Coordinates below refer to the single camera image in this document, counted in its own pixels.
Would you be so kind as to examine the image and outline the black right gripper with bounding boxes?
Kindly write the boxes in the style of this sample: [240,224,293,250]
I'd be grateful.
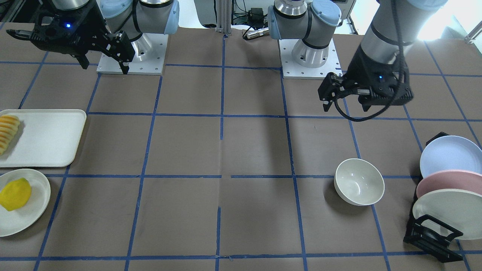
[6,0,135,75]

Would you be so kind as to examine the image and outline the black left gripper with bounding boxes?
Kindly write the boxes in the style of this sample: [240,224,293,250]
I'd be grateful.
[318,46,414,112]

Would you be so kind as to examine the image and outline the white bowl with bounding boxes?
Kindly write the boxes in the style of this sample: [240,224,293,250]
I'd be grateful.
[334,158,385,206]

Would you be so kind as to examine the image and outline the yellow lemon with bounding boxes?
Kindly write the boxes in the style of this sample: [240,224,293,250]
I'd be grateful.
[0,178,32,212]

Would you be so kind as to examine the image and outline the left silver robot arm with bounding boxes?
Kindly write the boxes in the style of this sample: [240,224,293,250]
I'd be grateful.
[267,0,446,113]

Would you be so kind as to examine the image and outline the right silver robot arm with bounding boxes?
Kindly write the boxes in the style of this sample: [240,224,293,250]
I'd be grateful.
[6,0,180,75]

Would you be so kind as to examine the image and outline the white rectangular tray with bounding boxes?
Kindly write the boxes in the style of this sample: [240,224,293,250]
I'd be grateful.
[0,109,87,168]

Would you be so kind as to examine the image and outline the blue plate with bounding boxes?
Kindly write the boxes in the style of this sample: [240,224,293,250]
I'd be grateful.
[419,135,482,177]

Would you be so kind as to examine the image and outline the pink plate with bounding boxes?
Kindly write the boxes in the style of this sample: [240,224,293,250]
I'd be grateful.
[415,170,482,198]

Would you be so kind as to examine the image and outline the cream plate in rack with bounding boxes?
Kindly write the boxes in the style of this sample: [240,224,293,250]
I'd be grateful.
[412,189,482,240]

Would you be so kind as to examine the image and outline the white round plate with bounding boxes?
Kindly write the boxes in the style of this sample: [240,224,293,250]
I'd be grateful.
[0,169,50,237]

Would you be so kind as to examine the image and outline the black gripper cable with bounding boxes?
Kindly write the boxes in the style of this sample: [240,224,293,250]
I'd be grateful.
[341,0,409,122]

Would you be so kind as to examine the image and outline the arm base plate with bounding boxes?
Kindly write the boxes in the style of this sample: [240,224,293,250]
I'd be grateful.
[97,33,169,75]
[278,40,342,79]

